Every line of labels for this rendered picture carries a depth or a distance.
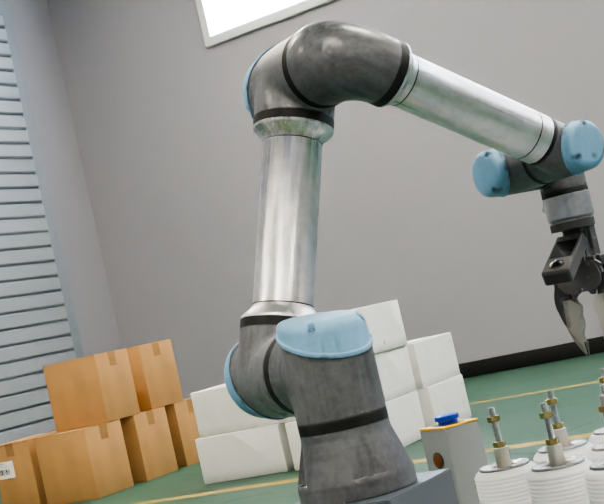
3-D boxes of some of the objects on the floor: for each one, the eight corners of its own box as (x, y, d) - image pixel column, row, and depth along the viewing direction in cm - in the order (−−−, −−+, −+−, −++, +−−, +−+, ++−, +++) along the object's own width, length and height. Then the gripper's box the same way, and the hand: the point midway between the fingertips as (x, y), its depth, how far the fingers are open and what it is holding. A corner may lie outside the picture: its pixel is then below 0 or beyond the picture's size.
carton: (178, 469, 578) (164, 406, 580) (147, 481, 558) (133, 415, 559) (128, 478, 593) (115, 416, 595) (96, 489, 572) (82, 425, 574)
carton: (49, 497, 586) (35, 434, 588) (86, 491, 574) (73, 427, 575) (3, 513, 561) (-11, 447, 563) (41, 507, 548) (27, 440, 550)
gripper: (614, 212, 203) (644, 341, 202) (550, 227, 209) (580, 353, 207) (597, 214, 195) (629, 348, 194) (531, 230, 201) (562, 360, 200)
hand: (596, 344), depth 198 cm, fingers open, 3 cm apart
